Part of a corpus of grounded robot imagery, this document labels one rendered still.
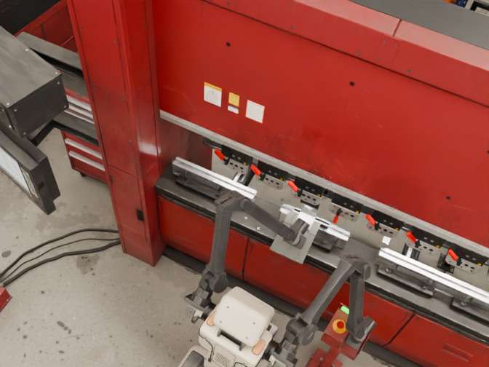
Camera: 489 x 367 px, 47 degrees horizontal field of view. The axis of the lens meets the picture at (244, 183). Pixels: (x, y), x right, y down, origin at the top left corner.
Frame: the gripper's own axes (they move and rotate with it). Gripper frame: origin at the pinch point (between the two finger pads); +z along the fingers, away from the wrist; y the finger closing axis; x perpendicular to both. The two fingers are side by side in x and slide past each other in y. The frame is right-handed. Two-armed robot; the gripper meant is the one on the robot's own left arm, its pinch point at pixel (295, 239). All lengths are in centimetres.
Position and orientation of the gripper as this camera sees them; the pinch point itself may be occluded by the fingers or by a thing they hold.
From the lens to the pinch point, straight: 287.1
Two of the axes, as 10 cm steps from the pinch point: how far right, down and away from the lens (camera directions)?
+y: -8.9, -4.1, 1.8
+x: -4.3, 9.0, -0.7
